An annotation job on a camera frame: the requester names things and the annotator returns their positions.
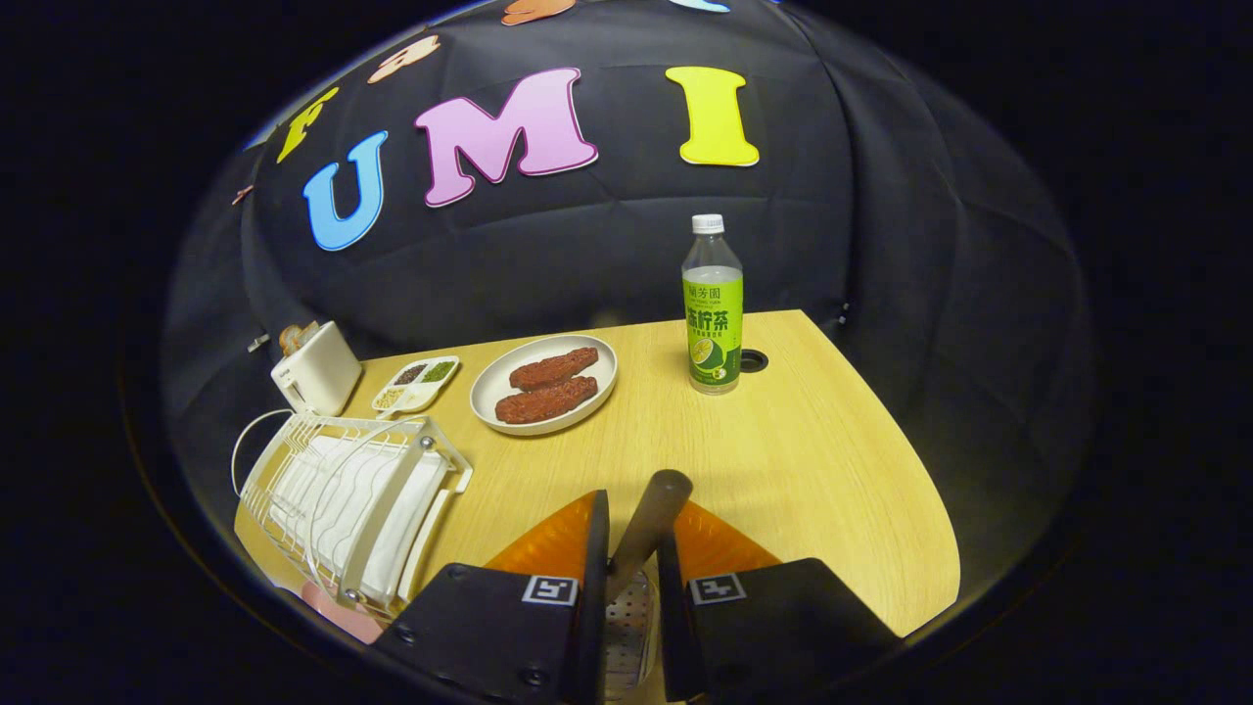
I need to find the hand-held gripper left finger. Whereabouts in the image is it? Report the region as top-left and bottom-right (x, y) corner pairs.
(372, 490), (610, 705)

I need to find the white toaster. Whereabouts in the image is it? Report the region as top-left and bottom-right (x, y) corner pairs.
(270, 321), (363, 417)

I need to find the black backdrop cloth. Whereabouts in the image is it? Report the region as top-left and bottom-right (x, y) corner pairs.
(162, 0), (1095, 588)

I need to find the white plate with meat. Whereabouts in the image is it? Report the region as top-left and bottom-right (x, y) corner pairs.
(470, 334), (620, 437)

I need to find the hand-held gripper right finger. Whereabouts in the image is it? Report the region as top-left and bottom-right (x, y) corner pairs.
(656, 501), (900, 704)

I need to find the white wire dish rack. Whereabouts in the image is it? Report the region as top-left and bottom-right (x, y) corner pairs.
(231, 409), (474, 620)

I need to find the wooden-handled metal spoon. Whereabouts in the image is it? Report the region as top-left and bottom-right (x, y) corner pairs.
(605, 470), (694, 603)

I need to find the green label drink bottle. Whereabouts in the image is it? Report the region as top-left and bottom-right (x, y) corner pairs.
(681, 213), (744, 396)

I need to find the brown meat piece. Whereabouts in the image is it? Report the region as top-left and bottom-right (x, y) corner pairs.
(509, 347), (599, 392)
(494, 376), (599, 425)

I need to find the pink plate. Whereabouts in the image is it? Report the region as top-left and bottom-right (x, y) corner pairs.
(299, 583), (385, 645)

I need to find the white divided grain tray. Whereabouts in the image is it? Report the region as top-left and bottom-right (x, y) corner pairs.
(371, 355), (461, 415)

